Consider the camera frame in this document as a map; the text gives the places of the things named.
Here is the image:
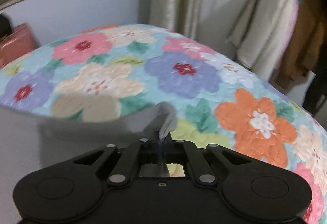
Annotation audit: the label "grey waffle knit shirt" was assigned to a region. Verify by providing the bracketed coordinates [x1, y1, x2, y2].
[1, 102, 177, 223]

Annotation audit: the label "hanging clothes on rack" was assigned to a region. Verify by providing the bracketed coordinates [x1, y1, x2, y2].
[227, 0, 326, 92]

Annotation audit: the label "floral quilted bedspread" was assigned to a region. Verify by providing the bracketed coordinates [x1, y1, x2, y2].
[1, 25, 326, 223]

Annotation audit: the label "red suitcase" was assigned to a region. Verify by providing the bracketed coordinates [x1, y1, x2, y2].
[1, 23, 38, 68]

